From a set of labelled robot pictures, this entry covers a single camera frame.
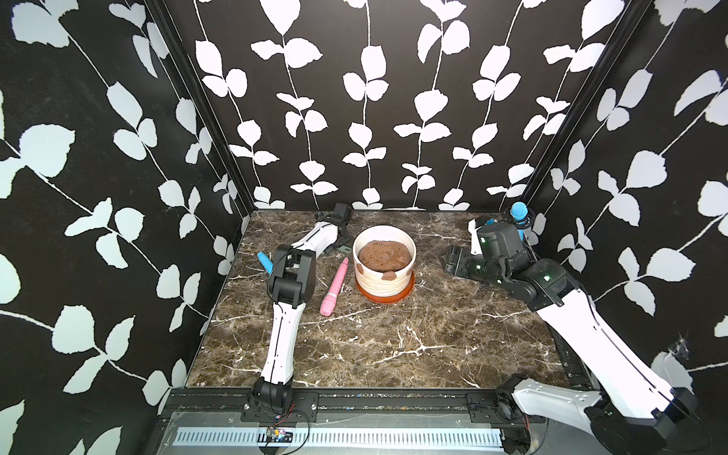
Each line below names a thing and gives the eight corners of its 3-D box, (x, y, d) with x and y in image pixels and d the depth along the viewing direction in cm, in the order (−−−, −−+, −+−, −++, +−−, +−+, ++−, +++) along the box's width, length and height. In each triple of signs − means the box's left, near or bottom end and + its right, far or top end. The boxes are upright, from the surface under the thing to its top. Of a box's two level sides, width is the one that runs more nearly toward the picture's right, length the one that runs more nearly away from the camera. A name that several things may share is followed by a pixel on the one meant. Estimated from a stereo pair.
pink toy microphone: (320, 315, 93) (318, 310, 90) (340, 261, 107) (339, 256, 104) (331, 317, 92) (329, 312, 89) (349, 263, 106) (348, 257, 103)
